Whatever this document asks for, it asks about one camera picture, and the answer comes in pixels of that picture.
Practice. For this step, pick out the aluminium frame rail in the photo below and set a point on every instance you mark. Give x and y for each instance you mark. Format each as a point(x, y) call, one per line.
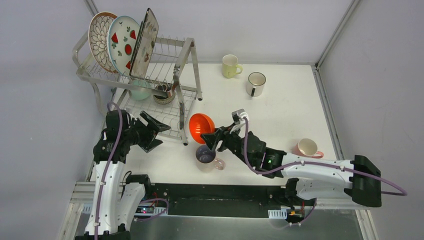
point(328, 113)

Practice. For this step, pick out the stainless steel dish rack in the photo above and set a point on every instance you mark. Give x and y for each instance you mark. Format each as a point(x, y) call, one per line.
point(174, 63)

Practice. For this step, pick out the pink iridescent mug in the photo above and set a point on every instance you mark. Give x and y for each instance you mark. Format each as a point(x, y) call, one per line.
point(206, 159)

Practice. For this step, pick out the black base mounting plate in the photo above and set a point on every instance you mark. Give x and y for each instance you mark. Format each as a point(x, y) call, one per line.
point(234, 201)

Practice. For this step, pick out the yellow mug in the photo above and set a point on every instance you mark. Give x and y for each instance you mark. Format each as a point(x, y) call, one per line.
point(230, 66)

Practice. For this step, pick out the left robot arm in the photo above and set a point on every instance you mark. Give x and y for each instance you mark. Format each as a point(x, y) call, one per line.
point(112, 212)

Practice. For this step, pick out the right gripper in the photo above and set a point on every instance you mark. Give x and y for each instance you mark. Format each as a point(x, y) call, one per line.
point(223, 133)

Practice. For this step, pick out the floral petal brown-rim plate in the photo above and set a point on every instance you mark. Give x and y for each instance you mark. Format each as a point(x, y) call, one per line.
point(97, 37)

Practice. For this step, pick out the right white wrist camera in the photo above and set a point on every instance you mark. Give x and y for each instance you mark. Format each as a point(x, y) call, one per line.
point(239, 119)

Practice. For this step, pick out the brown patterned small bowl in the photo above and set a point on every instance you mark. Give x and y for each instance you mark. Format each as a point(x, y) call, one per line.
point(167, 97)

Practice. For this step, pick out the pink cup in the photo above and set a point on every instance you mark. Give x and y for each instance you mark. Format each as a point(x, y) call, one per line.
point(306, 147)

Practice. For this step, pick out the watermelon pattern round plate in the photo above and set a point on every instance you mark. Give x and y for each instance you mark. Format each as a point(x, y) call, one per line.
point(121, 39)

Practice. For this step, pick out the mint green bowl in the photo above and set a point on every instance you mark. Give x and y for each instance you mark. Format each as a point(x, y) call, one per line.
point(143, 93)

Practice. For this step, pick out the white mug dark rim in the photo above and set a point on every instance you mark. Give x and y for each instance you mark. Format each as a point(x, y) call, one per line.
point(255, 84)

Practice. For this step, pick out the square flower pattern plate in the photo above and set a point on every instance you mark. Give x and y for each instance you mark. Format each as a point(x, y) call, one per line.
point(144, 45)

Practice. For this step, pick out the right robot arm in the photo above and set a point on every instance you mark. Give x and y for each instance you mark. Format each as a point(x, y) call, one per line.
point(306, 178)

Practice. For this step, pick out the orange plastic bowl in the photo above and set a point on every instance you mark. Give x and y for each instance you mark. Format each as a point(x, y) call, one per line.
point(200, 123)

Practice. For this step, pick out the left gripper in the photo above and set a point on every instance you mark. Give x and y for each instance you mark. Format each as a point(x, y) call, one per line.
point(145, 132)

